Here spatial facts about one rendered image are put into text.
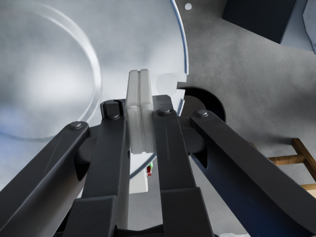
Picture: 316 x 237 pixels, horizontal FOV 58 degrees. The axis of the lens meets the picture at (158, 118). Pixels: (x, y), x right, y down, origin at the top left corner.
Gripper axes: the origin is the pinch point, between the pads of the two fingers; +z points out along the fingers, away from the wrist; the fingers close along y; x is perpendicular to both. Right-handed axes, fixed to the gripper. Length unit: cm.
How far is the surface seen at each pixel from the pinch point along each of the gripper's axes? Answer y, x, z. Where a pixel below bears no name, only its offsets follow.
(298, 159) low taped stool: 57, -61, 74
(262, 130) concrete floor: 47, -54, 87
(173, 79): 3.0, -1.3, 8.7
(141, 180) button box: -2.2, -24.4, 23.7
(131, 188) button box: -4.1, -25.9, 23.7
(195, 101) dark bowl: 19, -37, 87
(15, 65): -10.5, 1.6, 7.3
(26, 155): -12.4, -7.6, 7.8
